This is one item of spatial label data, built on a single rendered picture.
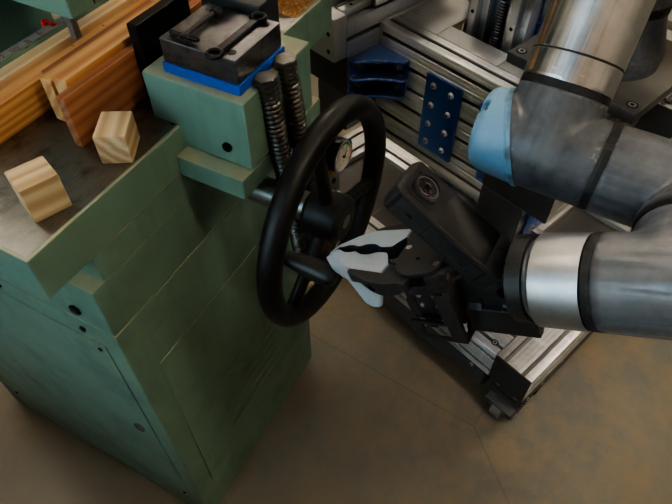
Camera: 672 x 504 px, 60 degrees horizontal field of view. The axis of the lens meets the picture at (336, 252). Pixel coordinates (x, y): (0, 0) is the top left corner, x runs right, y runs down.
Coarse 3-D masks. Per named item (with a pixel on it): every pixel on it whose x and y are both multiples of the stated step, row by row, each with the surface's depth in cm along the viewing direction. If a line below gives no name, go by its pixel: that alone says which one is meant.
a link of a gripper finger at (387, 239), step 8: (376, 232) 57; (384, 232) 57; (392, 232) 56; (400, 232) 56; (408, 232) 55; (352, 240) 58; (360, 240) 58; (368, 240) 57; (376, 240) 56; (384, 240) 56; (392, 240) 55; (400, 240) 55; (336, 248) 59; (344, 248) 58; (352, 248) 58; (360, 248) 57; (368, 248) 57; (376, 248) 56; (384, 248) 55; (392, 248) 55; (400, 248) 55; (392, 256) 55; (392, 264) 58
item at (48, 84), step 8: (144, 8) 74; (120, 24) 71; (112, 32) 70; (96, 40) 69; (88, 48) 68; (72, 56) 67; (64, 64) 66; (48, 72) 65; (40, 80) 64; (48, 80) 64; (48, 88) 65; (56, 88) 65; (48, 96) 66; (56, 104) 66; (56, 112) 67; (64, 120) 68
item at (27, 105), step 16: (144, 0) 78; (48, 64) 68; (32, 80) 66; (0, 96) 64; (16, 96) 65; (32, 96) 67; (0, 112) 64; (16, 112) 65; (32, 112) 67; (0, 128) 64; (16, 128) 66; (0, 144) 65
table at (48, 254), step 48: (48, 144) 65; (144, 144) 65; (0, 192) 60; (96, 192) 60; (144, 192) 66; (240, 192) 67; (0, 240) 56; (48, 240) 56; (96, 240) 62; (48, 288) 58
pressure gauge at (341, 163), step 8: (336, 136) 99; (336, 144) 98; (344, 144) 99; (352, 144) 102; (328, 152) 98; (336, 152) 98; (344, 152) 100; (328, 160) 99; (336, 160) 98; (344, 160) 102; (328, 168) 100; (336, 168) 99; (344, 168) 103
